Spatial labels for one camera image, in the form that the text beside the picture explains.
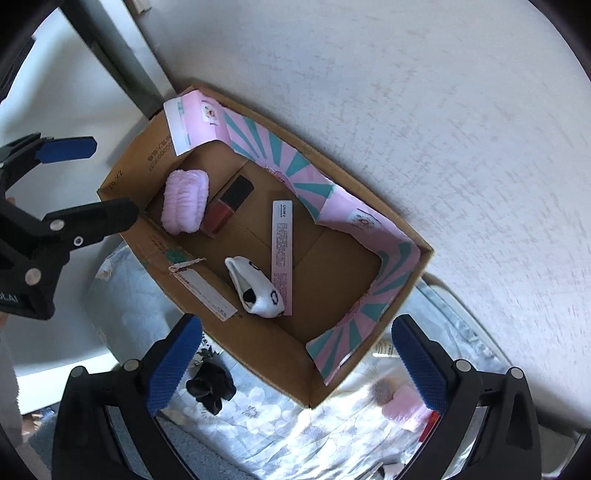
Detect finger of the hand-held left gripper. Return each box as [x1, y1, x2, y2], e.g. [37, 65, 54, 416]
[0, 198, 140, 265]
[0, 133, 99, 197]

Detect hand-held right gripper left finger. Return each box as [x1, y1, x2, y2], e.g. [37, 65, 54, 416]
[52, 314, 204, 480]

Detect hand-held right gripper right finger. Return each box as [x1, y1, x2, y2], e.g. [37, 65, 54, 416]
[390, 314, 543, 480]

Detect black scrunchie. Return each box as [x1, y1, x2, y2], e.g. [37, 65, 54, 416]
[185, 362, 236, 415]

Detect pink soft pouch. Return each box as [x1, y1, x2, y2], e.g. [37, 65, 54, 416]
[383, 385, 432, 432]

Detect grey fluffy pompom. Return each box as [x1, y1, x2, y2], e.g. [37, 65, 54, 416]
[369, 378, 398, 407]

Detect red packet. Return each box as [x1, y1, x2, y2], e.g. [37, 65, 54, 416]
[418, 408, 444, 444]

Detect cardboard box with pink lining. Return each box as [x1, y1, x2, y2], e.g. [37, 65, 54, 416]
[96, 83, 435, 409]

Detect person's left forearm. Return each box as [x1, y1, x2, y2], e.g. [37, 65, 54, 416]
[0, 342, 23, 444]

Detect white box with black print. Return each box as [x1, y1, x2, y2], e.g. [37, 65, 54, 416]
[196, 339, 234, 370]

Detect pink fluffy hair band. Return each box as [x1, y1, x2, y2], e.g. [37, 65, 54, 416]
[161, 169, 211, 236]

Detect white sock with black print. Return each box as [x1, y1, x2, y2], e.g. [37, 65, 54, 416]
[225, 256, 284, 319]

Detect red bottle with black cap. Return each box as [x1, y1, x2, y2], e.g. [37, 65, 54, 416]
[199, 175, 254, 237]

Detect floral tablecloth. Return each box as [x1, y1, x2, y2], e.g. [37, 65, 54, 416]
[88, 244, 583, 480]

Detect long pink packaging box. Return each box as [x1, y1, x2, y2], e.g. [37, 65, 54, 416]
[269, 200, 295, 317]

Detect dark wooden frame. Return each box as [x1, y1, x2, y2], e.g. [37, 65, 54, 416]
[65, 0, 175, 120]

